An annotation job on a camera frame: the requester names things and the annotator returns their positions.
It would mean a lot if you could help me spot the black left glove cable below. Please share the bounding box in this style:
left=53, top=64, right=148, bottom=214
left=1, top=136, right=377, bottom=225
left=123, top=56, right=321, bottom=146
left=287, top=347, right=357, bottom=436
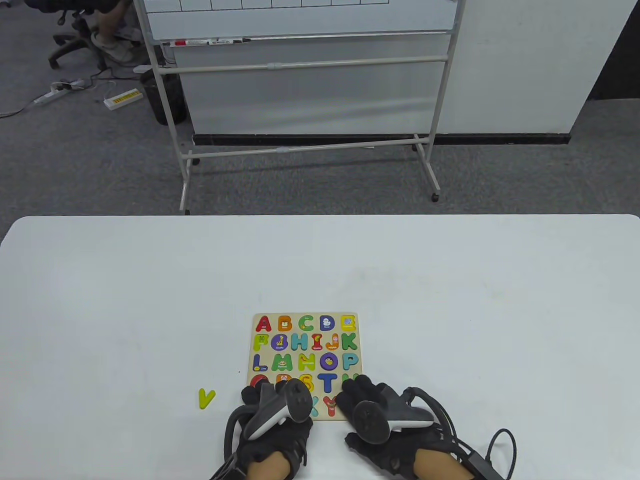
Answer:
left=209, top=404, right=257, bottom=480

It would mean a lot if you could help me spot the person's left forearm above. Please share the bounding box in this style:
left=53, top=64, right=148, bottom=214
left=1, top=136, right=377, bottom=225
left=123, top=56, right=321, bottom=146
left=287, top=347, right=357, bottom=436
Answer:
left=246, top=451, right=292, bottom=480

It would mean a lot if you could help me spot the grey controller on right glove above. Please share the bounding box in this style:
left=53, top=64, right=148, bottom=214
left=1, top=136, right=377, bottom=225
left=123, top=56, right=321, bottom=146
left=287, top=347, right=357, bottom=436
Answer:
left=353, top=395, right=435, bottom=445

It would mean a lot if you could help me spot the wooden alphabet puzzle board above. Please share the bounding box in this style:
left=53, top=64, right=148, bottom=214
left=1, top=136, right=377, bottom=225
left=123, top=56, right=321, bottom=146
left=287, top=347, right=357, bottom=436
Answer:
left=248, top=312, right=360, bottom=422

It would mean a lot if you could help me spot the whiteboard on rolling stand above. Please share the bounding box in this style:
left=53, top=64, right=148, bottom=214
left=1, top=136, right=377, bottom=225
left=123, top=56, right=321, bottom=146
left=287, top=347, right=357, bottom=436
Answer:
left=132, top=0, right=467, bottom=216

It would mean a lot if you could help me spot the grey controller on glove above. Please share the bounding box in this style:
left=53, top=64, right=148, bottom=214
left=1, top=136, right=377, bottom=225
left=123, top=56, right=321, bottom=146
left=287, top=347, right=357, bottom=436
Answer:
left=353, top=395, right=435, bottom=445
left=245, top=378, right=312, bottom=441

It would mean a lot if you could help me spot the person's right forearm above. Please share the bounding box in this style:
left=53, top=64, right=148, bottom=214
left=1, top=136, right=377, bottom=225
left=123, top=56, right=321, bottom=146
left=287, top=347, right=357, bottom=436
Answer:
left=414, top=447, right=473, bottom=480

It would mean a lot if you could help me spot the black baseboard strip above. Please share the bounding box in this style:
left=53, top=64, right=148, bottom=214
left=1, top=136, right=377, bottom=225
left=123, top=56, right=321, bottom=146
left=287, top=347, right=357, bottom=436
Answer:
left=192, top=132, right=572, bottom=147

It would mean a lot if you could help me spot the set of colourful letter pieces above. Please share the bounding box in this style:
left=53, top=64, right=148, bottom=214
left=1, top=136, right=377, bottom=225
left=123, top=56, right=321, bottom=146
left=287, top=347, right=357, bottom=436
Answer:
left=251, top=314, right=359, bottom=418

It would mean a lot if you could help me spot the person's right hand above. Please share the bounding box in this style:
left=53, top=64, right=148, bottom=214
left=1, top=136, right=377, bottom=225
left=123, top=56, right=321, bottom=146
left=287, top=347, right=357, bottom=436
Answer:
left=334, top=375, right=453, bottom=477

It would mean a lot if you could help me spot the person's left hand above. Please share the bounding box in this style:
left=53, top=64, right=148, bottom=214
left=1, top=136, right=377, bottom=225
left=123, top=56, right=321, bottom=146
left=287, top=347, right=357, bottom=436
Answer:
left=235, top=377, right=314, bottom=469

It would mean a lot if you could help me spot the grey controller on left glove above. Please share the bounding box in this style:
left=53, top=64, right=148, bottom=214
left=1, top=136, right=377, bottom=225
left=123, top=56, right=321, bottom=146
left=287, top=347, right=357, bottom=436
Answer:
left=245, top=378, right=312, bottom=441

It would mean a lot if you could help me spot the black office chair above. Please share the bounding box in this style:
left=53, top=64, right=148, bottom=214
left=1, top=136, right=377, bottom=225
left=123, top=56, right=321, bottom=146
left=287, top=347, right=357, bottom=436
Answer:
left=24, top=0, right=132, bottom=71

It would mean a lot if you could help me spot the black right glove cable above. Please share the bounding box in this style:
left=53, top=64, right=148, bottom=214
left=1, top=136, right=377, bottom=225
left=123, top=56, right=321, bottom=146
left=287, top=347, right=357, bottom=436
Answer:
left=404, top=387, right=517, bottom=480

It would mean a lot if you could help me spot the black waste bin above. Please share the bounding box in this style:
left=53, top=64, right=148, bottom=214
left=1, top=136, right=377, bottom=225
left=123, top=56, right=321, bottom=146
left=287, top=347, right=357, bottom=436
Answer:
left=139, top=67, right=187, bottom=126

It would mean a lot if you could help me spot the black glove cable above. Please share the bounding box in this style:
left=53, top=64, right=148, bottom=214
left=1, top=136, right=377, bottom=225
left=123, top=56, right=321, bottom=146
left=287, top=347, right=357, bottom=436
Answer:
left=404, top=387, right=517, bottom=480
left=209, top=404, right=257, bottom=480

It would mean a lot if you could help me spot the grey floor cable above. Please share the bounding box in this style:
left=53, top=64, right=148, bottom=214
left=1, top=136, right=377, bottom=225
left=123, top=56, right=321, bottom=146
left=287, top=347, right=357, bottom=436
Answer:
left=0, top=64, right=118, bottom=119

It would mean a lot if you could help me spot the white and yellow power strip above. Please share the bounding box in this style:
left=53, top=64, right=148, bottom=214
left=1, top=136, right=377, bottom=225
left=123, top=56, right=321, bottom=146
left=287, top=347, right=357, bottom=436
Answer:
left=103, top=88, right=145, bottom=111

